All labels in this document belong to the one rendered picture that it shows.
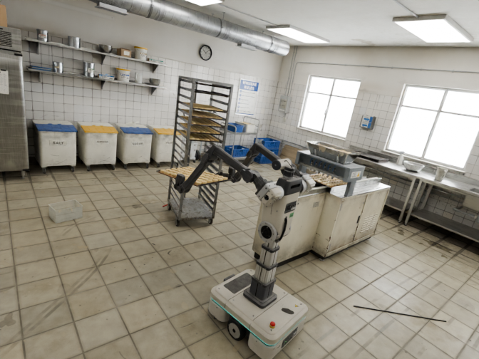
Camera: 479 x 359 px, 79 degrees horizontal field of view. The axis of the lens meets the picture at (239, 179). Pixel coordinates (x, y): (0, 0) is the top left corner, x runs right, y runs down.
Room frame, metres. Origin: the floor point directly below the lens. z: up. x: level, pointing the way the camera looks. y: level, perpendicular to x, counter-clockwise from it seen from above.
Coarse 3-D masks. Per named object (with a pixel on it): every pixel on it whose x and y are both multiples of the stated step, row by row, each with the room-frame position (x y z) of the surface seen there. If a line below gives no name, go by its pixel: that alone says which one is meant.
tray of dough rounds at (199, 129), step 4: (184, 124) 3.73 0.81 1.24; (192, 128) 3.52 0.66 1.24; (196, 128) 3.60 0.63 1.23; (200, 128) 3.64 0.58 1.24; (204, 128) 3.71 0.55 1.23; (208, 128) 3.75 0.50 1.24; (192, 132) 3.32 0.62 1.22; (196, 132) 3.34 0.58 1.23; (200, 132) 3.36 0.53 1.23; (204, 132) 3.38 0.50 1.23; (208, 132) 3.43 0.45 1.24; (212, 132) 3.46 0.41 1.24; (216, 132) 3.50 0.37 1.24
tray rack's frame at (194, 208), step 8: (200, 80) 3.30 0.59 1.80; (208, 80) 3.34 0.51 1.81; (176, 104) 3.81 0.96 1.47; (176, 112) 3.80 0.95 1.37; (176, 120) 3.81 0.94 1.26; (176, 128) 3.81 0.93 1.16; (168, 192) 3.80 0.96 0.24; (200, 192) 4.02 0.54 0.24; (168, 200) 3.77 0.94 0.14; (184, 200) 3.84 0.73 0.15; (192, 200) 3.89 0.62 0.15; (200, 200) 3.94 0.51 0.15; (176, 208) 3.54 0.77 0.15; (184, 208) 3.58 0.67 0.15; (192, 208) 3.62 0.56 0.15; (200, 208) 3.67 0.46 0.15; (176, 216) 3.35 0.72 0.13; (184, 216) 3.35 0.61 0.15; (192, 216) 3.39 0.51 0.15; (200, 216) 3.43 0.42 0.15; (208, 216) 3.46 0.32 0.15
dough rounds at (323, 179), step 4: (312, 176) 3.46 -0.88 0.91; (316, 176) 3.50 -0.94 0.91; (320, 176) 3.49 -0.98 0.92; (324, 176) 3.53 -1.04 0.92; (316, 180) 3.29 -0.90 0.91; (320, 180) 3.31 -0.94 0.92; (324, 180) 3.33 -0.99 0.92; (328, 180) 3.36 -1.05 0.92; (332, 180) 3.44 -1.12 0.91; (336, 180) 3.41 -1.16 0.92; (340, 180) 3.44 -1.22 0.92; (328, 184) 3.16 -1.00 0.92; (332, 184) 3.19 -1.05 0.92; (336, 184) 3.27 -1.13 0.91; (340, 184) 3.31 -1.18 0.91
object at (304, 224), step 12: (324, 192) 3.12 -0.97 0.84; (300, 204) 2.84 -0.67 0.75; (312, 204) 2.99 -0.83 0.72; (300, 216) 2.87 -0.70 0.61; (312, 216) 3.03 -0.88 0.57; (300, 228) 2.91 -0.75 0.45; (312, 228) 3.08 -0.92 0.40; (288, 240) 2.79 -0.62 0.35; (300, 240) 2.95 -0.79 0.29; (312, 240) 3.12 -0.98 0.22; (288, 252) 2.83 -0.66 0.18; (300, 252) 3.00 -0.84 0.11
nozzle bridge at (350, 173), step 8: (304, 152) 3.48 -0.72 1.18; (296, 160) 3.52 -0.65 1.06; (304, 160) 3.54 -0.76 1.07; (320, 160) 3.38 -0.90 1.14; (328, 160) 3.24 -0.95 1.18; (304, 168) 3.63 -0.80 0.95; (312, 168) 3.38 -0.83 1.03; (336, 168) 3.21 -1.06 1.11; (344, 168) 3.06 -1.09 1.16; (352, 168) 3.04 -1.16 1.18; (360, 168) 3.16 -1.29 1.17; (336, 176) 3.14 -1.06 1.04; (344, 176) 3.04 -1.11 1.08; (352, 176) 3.07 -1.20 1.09; (360, 176) 3.20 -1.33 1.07; (352, 184) 3.11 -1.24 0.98; (352, 192) 3.15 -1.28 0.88
